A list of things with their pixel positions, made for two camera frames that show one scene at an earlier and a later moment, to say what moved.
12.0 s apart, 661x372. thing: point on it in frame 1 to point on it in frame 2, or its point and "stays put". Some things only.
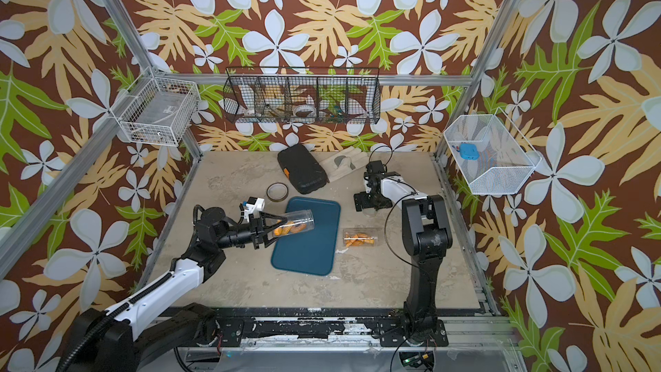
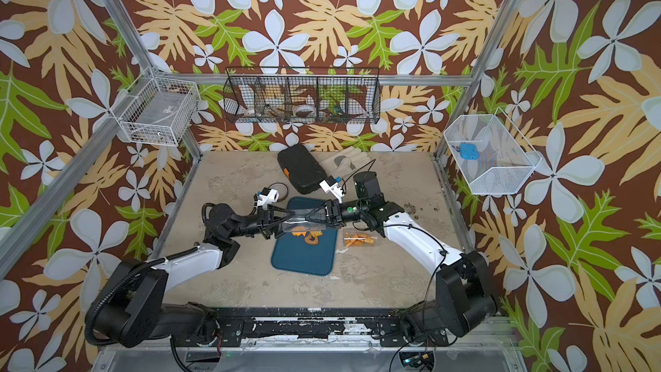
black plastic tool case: (301, 169) stays put
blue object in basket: (469, 151) stays put
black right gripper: (362, 195) to (331, 207)
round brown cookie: (298, 228) to (311, 240)
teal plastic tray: (313, 251) stays put
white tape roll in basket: (305, 110) stays put
